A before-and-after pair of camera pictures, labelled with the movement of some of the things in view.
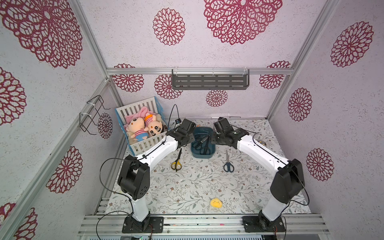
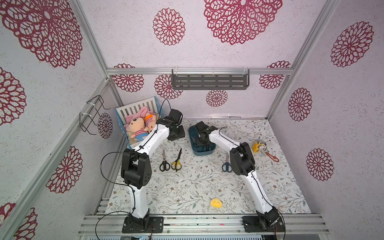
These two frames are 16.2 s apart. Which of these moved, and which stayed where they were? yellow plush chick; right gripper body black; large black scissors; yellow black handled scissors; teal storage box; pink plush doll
Moved: right gripper body black; large black scissors
Stayed: yellow plush chick; yellow black handled scissors; pink plush doll; teal storage box
